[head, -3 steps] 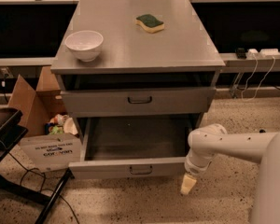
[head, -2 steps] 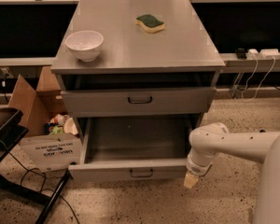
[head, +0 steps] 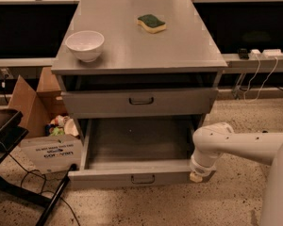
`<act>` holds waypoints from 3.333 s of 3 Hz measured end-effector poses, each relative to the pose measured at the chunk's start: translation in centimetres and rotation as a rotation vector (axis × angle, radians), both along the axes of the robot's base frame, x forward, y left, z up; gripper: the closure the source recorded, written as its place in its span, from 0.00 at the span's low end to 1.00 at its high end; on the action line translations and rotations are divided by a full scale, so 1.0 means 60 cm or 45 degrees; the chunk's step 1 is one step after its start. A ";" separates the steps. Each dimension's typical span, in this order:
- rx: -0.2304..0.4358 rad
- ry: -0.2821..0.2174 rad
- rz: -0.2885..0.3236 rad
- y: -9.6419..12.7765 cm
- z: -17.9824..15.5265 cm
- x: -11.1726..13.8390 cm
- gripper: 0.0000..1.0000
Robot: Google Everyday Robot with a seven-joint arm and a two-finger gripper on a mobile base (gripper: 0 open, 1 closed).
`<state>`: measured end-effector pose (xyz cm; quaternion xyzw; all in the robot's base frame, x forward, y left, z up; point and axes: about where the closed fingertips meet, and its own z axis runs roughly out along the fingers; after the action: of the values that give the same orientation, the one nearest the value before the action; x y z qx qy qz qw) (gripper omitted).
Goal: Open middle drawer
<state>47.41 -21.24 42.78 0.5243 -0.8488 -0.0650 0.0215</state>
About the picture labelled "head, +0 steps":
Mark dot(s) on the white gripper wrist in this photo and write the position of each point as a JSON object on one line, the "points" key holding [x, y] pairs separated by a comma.
{"points": [[202, 169]]}

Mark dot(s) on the grey drawer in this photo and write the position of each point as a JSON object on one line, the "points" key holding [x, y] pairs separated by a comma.
{"points": [[138, 102], [150, 151]]}

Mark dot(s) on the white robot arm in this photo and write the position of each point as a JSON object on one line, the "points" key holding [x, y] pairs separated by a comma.
{"points": [[210, 142]]}

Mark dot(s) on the grey top drawer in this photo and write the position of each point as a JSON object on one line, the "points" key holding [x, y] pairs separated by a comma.
{"points": [[138, 102]]}

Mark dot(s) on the grey drawer cabinet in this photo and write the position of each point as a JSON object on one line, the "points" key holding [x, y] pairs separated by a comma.
{"points": [[182, 56]]}

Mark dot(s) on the open cardboard box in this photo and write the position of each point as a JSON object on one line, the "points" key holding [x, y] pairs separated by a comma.
{"points": [[39, 106]]}

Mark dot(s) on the black adapter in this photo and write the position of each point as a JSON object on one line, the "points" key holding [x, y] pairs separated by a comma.
{"points": [[243, 53]]}

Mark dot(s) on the white power strip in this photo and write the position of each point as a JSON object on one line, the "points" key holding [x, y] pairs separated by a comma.
{"points": [[266, 54]]}

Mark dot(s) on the colourful items in box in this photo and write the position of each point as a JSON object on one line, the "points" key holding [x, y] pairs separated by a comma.
{"points": [[61, 125]]}

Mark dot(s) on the green yellow sponge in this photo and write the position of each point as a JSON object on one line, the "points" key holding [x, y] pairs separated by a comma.
{"points": [[151, 23]]}

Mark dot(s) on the white bowl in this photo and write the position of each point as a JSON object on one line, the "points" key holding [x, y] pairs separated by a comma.
{"points": [[86, 45]]}

